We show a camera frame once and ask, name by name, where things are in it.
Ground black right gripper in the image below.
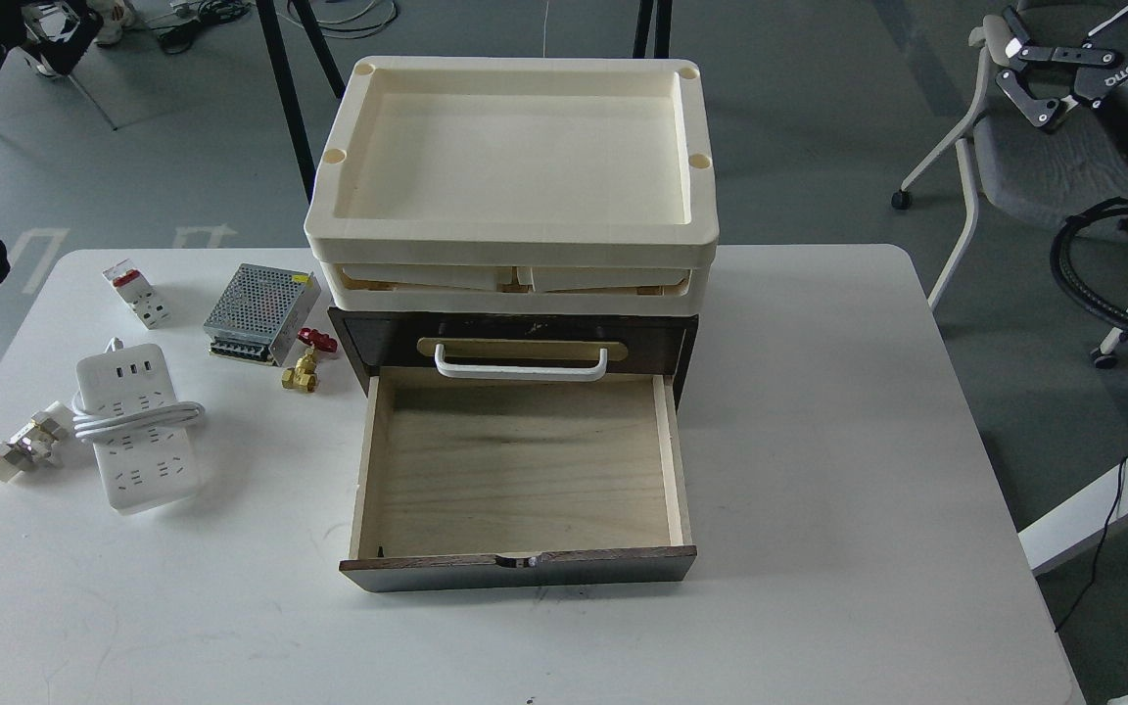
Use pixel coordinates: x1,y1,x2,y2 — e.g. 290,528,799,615
995,6,1128,130

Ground white power strip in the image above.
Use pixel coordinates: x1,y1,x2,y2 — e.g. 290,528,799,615
74,340,205,514

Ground dark wooden cabinet body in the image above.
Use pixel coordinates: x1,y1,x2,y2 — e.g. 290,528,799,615
328,306,699,399

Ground grey white office chair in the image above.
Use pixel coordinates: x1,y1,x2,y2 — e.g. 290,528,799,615
891,1,1128,367

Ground white side table edge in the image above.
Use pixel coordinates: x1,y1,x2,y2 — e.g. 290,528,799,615
1017,456,1128,575

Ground cream plastic lower tray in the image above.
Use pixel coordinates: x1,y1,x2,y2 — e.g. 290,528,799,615
319,244,717,316

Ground cream plastic tray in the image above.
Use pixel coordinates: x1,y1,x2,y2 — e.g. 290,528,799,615
319,244,717,316
305,55,719,259

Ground cream plastic top tray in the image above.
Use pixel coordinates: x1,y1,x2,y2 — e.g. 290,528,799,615
305,55,719,259

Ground open wooden drawer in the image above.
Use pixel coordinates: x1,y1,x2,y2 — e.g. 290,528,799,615
340,367,697,592

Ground metal mesh power supply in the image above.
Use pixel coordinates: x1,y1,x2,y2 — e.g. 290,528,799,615
203,263,321,365

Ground white sneakers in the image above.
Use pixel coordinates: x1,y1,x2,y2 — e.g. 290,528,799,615
88,0,136,49

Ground white red circuit breaker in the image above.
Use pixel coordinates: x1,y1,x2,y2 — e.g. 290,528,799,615
102,259,169,329

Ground white red electrical component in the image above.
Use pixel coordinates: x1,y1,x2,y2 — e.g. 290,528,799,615
0,400,74,483

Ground thin black floor cable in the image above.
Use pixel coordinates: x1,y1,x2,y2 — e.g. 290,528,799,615
1054,455,1128,635

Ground white drawer handle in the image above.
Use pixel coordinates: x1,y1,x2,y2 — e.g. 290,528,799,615
434,343,609,381

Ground brass valve red handle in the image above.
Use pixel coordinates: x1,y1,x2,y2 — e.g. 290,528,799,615
281,327,340,394

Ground floor cables tangle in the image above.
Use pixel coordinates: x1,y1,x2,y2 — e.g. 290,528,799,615
155,0,399,55

